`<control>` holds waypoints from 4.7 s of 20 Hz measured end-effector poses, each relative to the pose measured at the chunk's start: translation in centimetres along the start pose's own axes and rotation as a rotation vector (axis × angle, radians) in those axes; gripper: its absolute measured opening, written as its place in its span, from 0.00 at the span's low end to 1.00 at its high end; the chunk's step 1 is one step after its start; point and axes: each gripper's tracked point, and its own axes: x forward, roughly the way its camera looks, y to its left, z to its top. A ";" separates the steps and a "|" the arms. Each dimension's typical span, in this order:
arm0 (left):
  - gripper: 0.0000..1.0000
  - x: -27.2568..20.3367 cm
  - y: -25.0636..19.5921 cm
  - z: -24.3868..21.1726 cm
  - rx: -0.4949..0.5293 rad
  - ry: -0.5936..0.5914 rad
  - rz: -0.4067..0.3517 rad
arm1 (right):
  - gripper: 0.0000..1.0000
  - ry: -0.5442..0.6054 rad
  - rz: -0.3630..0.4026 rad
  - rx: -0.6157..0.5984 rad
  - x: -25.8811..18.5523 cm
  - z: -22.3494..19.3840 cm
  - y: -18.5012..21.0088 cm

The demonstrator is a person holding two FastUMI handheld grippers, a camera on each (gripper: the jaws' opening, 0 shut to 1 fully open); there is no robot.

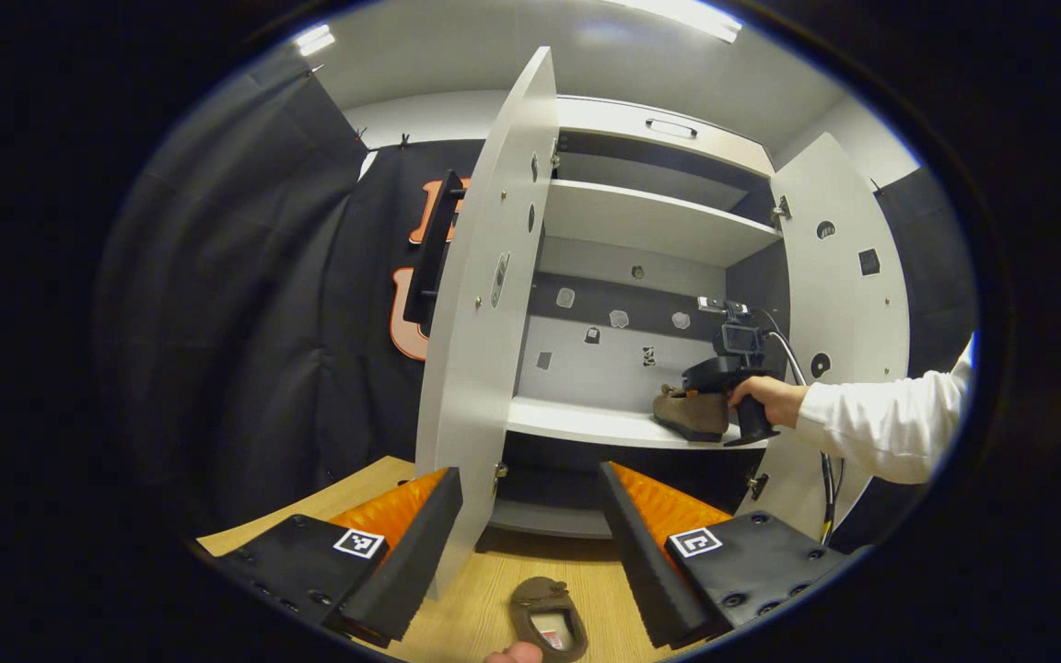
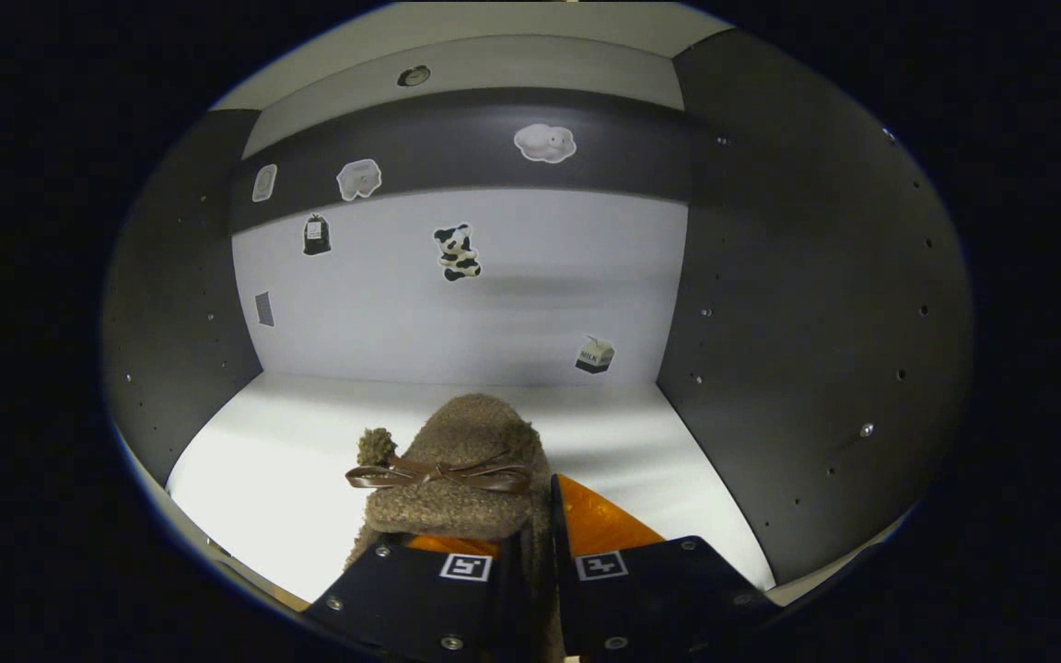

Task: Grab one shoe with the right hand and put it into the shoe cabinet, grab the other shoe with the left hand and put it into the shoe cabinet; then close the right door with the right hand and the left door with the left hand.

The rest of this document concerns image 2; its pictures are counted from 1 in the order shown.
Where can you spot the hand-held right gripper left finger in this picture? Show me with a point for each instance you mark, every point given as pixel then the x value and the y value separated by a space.
pixel 411 594

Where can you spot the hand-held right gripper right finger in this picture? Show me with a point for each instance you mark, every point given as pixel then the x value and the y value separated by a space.
pixel 659 599

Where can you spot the brown fuzzy shoe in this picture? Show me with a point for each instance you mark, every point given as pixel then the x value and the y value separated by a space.
pixel 466 433

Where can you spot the white shoe cabinet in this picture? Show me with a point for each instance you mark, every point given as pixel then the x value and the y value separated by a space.
pixel 816 322

